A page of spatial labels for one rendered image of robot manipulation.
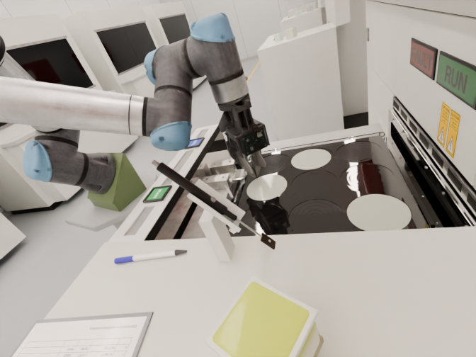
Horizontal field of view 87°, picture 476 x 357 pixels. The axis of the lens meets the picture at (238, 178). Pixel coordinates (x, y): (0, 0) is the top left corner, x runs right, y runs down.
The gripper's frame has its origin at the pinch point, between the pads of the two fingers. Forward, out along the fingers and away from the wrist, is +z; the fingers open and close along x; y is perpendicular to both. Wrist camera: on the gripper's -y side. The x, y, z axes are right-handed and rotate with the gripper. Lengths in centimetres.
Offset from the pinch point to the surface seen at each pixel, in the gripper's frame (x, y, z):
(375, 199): 13.9, 25.7, 1.6
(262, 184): -0.3, 5.1, 1.5
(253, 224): -8.0, 16.3, 1.7
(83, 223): -57, -34, 10
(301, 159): 12.6, 3.0, 1.5
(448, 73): 23.8, 29.1, -18.5
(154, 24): 62, -632, -72
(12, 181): -199, -277, 43
